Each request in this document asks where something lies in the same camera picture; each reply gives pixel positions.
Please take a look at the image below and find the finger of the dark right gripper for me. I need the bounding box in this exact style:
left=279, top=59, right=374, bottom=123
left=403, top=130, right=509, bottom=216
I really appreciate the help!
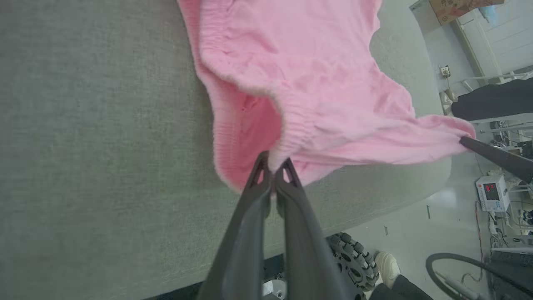
left=461, top=142, right=533, bottom=184
left=460, top=137, right=533, bottom=171

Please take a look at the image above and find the black hose loop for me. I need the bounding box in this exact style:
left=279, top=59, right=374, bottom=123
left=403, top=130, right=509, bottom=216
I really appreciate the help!
left=425, top=252, right=533, bottom=300

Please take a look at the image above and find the black cloth on rack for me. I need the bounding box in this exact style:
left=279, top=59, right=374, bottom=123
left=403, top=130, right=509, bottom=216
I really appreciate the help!
left=451, top=78, right=533, bottom=122

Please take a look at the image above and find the white metal rack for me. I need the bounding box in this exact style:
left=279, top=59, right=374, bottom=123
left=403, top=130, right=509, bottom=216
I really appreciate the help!
left=460, top=71, right=533, bottom=135

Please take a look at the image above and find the cardboard box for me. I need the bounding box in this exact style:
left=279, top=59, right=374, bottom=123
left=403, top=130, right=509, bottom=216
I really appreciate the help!
left=429, top=0, right=505, bottom=26

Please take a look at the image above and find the dark trouser leg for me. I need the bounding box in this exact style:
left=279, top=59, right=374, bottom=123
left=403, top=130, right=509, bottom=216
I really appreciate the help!
left=369, top=274, right=434, bottom=300

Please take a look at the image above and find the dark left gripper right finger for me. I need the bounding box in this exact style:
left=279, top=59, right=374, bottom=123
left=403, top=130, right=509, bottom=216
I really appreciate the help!
left=274, top=157, right=359, bottom=300

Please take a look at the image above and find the white door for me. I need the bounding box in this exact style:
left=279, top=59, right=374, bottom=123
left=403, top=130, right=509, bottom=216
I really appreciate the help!
left=452, top=0, right=533, bottom=82

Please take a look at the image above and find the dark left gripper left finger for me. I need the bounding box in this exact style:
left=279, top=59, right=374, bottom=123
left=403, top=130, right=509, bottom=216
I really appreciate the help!
left=198, top=152, right=271, bottom=300

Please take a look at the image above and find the white power supply red display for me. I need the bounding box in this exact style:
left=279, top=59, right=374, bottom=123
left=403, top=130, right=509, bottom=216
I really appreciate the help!
left=476, top=174, right=511, bottom=212

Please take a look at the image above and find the black robot wheel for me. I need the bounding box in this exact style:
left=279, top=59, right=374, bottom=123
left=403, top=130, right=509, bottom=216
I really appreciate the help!
left=326, top=232, right=380, bottom=292

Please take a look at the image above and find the white shoe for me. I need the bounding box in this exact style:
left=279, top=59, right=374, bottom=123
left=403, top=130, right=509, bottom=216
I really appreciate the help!
left=374, top=251, right=401, bottom=289

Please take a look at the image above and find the pink cloth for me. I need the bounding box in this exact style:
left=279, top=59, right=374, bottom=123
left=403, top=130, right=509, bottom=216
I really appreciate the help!
left=177, top=0, right=476, bottom=195

